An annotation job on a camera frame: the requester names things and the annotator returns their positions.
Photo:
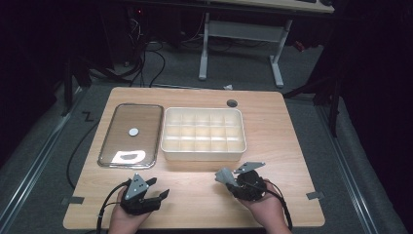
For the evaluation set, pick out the white paper scrap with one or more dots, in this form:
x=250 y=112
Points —
x=228 y=87

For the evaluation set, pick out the black metal stand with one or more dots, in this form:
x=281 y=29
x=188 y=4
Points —
x=67 y=91
x=334 y=110

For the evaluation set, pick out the black keyboard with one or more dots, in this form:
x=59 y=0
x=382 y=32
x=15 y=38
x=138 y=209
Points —
x=307 y=1

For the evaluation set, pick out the person's left hand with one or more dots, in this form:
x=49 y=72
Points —
x=123 y=222

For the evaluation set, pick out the black computer mouse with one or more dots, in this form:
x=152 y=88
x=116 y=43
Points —
x=326 y=2

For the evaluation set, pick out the black table grommet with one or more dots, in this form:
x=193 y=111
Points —
x=232 y=103

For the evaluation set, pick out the aluminium floor rail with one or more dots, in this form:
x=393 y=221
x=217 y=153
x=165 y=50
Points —
x=345 y=164
x=32 y=169

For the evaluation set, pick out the white-legged desk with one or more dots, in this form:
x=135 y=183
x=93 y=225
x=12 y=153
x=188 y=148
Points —
x=243 y=31

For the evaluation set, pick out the grey tape piece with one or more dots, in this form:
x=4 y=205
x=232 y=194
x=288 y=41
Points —
x=315 y=195
x=73 y=200

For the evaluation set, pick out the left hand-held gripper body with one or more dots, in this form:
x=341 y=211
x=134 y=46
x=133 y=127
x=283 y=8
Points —
x=136 y=195

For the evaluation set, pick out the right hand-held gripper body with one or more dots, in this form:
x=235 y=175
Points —
x=251 y=191

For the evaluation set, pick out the person's right hand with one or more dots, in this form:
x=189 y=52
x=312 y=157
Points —
x=271 y=214

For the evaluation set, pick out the small red object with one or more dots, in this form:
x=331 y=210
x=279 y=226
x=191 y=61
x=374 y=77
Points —
x=299 y=46

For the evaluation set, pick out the white compartment storage box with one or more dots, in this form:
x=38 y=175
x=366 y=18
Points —
x=203 y=156

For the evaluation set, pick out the clear lid with white knob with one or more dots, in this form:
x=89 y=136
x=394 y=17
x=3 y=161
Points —
x=142 y=146

